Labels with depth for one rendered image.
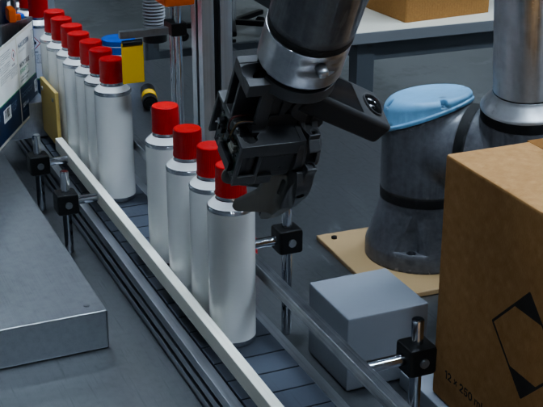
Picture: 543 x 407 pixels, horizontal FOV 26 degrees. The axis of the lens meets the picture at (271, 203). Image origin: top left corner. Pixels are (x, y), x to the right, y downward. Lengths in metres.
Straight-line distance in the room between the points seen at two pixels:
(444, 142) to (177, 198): 0.36
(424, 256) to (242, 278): 0.37
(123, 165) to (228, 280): 0.45
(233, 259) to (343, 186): 0.65
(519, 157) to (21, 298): 0.61
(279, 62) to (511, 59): 0.51
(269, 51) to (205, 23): 0.66
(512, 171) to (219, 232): 0.31
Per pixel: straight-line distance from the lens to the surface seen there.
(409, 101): 1.52
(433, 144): 1.51
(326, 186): 1.87
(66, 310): 1.39
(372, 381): 1.08
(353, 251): 1.62
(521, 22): 1.41
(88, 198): 1.63
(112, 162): 1.66
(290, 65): 0.97
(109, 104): 1.64
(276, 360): 1.27
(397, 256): 1.56
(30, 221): 1.64
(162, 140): 1.42
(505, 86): 1.45
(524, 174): 1.12
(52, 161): 1.78
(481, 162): 1.15
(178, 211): 1.35
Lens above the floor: 1.51
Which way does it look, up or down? 22 degrees down
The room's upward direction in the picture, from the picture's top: straight up
